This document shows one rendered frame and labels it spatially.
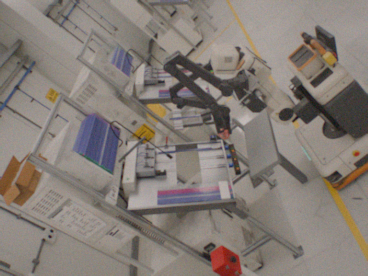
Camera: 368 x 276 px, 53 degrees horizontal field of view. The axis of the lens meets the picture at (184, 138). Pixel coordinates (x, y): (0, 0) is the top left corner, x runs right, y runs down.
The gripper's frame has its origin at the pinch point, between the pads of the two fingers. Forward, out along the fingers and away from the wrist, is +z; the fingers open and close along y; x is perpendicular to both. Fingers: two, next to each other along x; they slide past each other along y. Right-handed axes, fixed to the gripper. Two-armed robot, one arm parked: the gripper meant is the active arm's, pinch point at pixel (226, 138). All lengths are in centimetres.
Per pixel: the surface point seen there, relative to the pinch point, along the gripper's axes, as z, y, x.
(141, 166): 2, 22, -66
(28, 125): 62, -148, -220
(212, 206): 10, 61, -18
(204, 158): 8.8, 11.8, -18.8
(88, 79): -21, -84, -117
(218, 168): 8.8, 25.3, -9.5
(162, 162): 8, 13, -51
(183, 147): 10.4, -7.4, -34.4
